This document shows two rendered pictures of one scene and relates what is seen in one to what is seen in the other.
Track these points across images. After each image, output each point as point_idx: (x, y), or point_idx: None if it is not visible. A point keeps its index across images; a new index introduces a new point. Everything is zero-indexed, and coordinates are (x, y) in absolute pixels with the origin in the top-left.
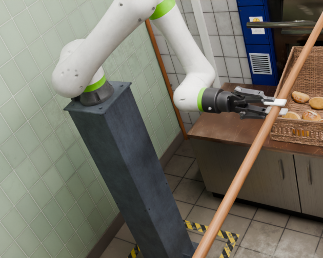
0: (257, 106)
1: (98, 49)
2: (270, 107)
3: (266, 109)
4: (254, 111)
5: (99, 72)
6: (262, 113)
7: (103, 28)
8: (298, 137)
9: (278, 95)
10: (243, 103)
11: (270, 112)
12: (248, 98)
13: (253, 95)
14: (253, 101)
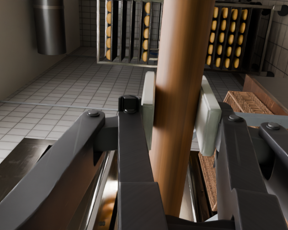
0: (217, 191)
1: None
2: (199, 143)
3: (207, 128)
4: (238, 156)
5: None
6: (237, 124)
7: None
8: None
9: (151, 160)
10: (146, 186)
11: (162, 32)
12: (118, 190)
13: (79, 136)
14: (129, 141)
